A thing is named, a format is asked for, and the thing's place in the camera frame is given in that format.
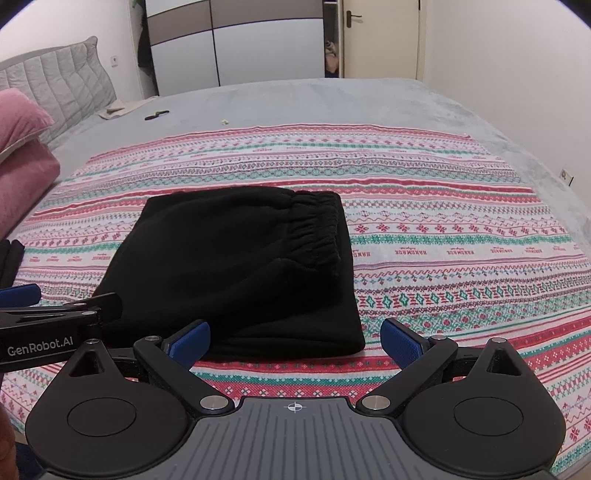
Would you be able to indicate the dark cloth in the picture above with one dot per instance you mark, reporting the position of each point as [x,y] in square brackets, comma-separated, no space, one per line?
[10,263]

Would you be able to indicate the black pants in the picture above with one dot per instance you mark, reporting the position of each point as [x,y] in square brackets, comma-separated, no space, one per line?
[231,267]

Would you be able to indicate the beige cloth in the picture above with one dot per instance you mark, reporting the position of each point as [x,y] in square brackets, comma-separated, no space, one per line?
[113,110]

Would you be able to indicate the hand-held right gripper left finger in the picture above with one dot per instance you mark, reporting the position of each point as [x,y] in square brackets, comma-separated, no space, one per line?
[190,342]

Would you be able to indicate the clothes on closet shelf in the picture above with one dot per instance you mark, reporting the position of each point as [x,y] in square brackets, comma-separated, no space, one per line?
[330,53]

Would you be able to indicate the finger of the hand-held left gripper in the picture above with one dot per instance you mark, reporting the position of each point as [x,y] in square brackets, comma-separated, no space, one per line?
[92,307]
[21,294]

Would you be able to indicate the patterned red green blanket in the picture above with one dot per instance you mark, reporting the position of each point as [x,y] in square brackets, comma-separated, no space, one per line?
[438,258]

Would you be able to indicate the grey bed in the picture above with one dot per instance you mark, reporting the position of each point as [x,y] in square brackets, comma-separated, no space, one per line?
[323,101]

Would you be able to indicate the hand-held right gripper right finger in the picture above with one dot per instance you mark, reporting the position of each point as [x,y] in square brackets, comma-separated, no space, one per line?
[400,344]

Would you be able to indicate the white grey sliding wardrobe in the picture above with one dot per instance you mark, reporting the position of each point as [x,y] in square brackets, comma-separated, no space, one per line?
[240,41]

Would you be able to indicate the cream door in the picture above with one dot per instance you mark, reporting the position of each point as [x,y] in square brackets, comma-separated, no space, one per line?
[383,37]

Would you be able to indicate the small dark object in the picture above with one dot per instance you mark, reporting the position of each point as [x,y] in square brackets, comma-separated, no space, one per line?
[157,115]

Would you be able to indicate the pink pillow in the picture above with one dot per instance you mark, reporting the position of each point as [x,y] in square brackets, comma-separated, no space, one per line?
[23,184]
[18,120]

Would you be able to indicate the grey quilted headboard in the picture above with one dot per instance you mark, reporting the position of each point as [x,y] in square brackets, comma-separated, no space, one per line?
[60,83]

